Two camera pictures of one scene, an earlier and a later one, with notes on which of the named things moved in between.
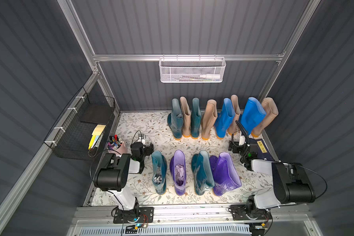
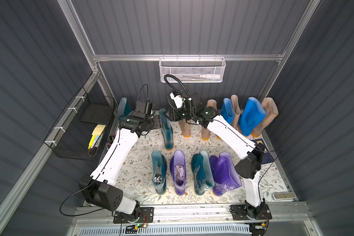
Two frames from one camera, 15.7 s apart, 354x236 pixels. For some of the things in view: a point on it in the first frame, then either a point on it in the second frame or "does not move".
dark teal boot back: [175, 120] → [123, 108]
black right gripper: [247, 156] → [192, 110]
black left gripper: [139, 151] → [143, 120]
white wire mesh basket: [191, 70] does not move
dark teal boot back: [195, 119] → [166, 129]
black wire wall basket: [79, 131] does not move
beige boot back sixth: [237, 111] does not move
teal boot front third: [203, 177] does not move
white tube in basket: [210, 76] does not move
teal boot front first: [159, 177] does not move
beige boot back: [209, 116] does not move
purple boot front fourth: [224, 174] does not move
